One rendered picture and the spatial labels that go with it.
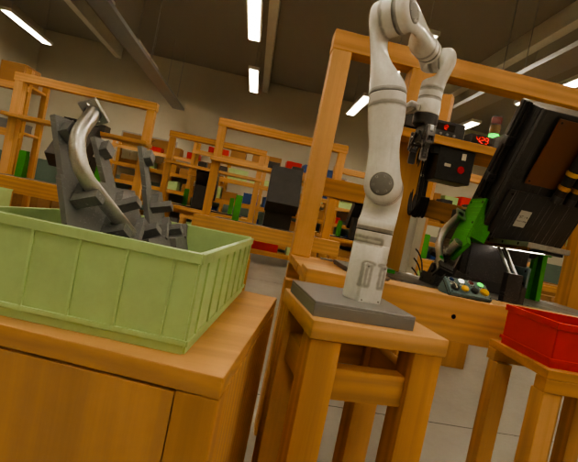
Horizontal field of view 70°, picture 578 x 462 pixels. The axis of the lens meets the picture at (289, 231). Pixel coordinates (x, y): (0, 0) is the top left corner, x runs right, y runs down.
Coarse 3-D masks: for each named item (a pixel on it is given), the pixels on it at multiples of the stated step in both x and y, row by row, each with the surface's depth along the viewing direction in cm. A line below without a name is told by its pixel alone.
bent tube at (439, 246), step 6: (456, 210) 168; (456, 216) 166; (462, 216) 166; (450, 222) 170; (456, 222) 169; (444, 228) 173; (444, 234) 173; (438, 240) 173; (438, 246) 170; (438, 252) 168; (438, 258) 165; (438, 264) 162
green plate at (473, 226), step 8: (472, 200) 168; (480, 200) 162; (488, 200) 158; (472, 208) 164; (480, 208) 159; (472, 216) 161; (480, 216) 158; (464, 224) 165; (472, 224) 159; (480, 224) 160; (456, 232) 168; (464, 232) 162; (472, 232) 160; (480, 232) 160; (488, 232) 160; (472, 240) 165; (480, 240) 160
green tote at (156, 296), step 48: (0, 240) 68; (48, 240) 68; (96, 240) 67; (192, 240) 127; (240, 240) 127; (0, 288) 68; (48, 288) 68; (96, 288) 67; (144, 288) 67; (192, 288) 67; (240, 288) 120; (144, 336) 67; (192, 336) 69
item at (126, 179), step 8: (112, 144) 1035; (120, 144) 1041; (160, 152) 1051; (176, 152) 1060; (112, 160) 1037; (184, 160) 1053; (200, 160) 1098; (152, 168) 1056; (176, 168) 1066; (120, 176) 1053; (128, 176) 1054; (176, 176) 1053; (184, 176) 1055; (168, 184) 1059; (176, 184) 1060; (184, 184) 1068; (224, 184) 1065; (168, 192) 1099; (176, 192) 1055; (168, 200) 1106; (216, 208) 1076
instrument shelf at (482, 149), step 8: (408, 128) 180; (408, 136) 181; (440, 136) 182; (440, 144) 182; (448, 144) 182; (456, 144) 182; (464, 144) 183; (472, 144) 183; (480, 144) 184; (472, 152) 185; (480, 152) 184; (488, 152) 184; (480, 160) 198; (488, 160) 195
